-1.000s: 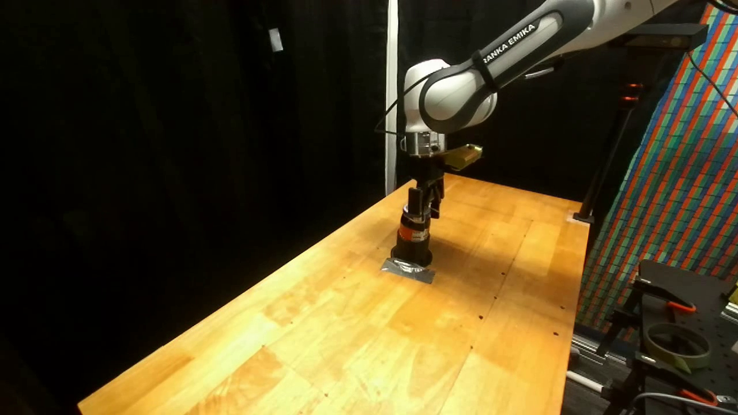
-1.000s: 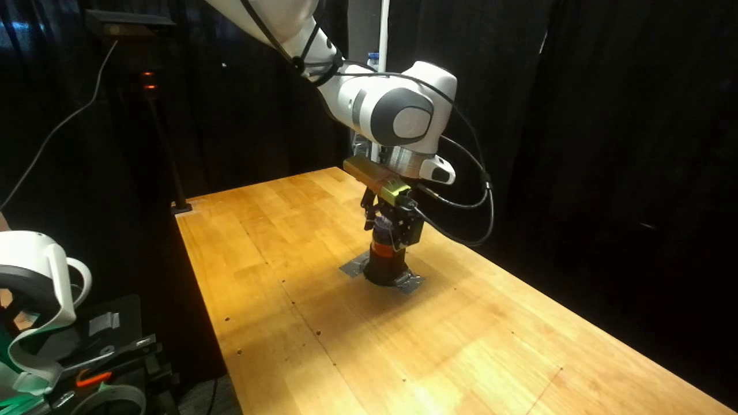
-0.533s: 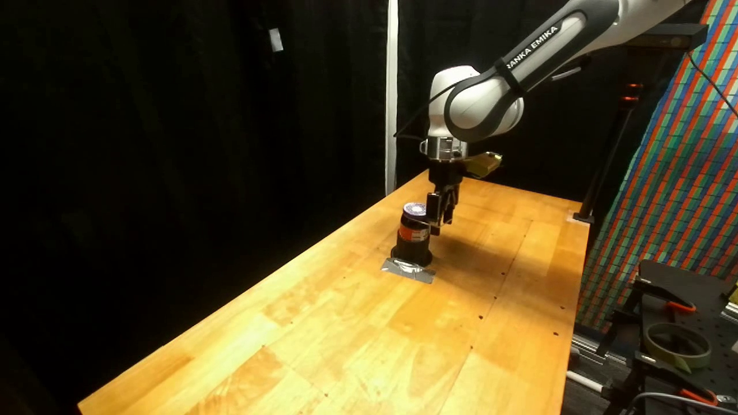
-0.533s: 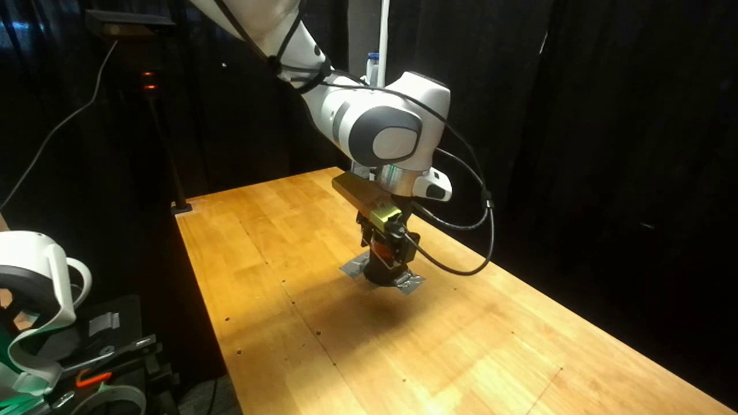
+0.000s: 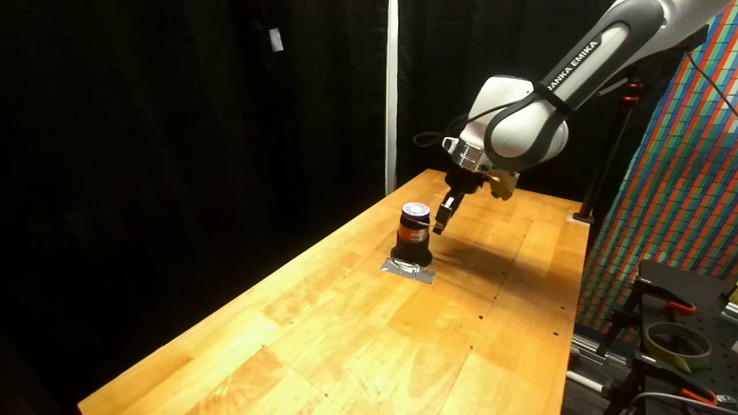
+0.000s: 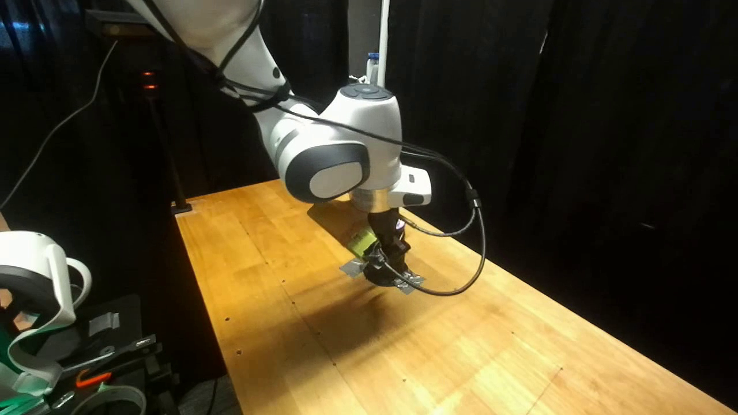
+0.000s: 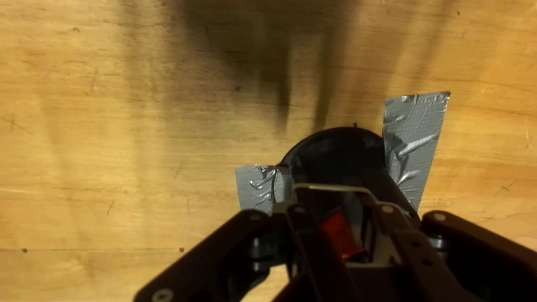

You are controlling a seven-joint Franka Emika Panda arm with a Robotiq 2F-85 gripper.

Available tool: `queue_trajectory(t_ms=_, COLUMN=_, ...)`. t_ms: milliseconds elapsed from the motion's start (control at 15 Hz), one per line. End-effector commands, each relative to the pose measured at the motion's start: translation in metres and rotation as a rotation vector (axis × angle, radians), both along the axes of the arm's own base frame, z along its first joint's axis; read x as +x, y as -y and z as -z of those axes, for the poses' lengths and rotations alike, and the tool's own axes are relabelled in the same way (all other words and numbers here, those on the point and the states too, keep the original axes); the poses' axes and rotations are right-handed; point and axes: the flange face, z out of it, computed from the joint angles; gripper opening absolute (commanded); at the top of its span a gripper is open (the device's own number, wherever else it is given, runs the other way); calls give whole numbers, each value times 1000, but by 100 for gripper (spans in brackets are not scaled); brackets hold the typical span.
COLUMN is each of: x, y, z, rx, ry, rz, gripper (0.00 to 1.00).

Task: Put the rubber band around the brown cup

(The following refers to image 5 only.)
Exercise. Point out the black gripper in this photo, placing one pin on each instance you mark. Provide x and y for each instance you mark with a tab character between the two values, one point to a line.
466	181

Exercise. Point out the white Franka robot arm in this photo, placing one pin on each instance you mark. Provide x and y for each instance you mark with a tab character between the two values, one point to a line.
531	123

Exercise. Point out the dark brown jar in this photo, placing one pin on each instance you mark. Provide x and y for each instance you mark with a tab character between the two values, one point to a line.
413	228

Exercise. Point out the white vertical pole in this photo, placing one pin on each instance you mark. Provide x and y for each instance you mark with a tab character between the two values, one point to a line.
389	95

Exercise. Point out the black tripod stand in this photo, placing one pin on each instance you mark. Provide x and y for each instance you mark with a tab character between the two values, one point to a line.
606	170

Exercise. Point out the colourful striped cloth panel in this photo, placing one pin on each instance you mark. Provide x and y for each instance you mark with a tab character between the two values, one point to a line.
677	208

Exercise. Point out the small white tag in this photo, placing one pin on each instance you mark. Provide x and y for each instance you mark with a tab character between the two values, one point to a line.
278	39

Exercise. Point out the black curtain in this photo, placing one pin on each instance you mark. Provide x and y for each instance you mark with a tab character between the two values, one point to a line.
192	152

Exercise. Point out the beige masking tape roll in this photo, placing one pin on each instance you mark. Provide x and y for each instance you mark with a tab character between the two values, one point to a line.
679	344

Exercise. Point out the silver metal rail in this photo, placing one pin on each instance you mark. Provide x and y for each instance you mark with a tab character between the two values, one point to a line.
590	360

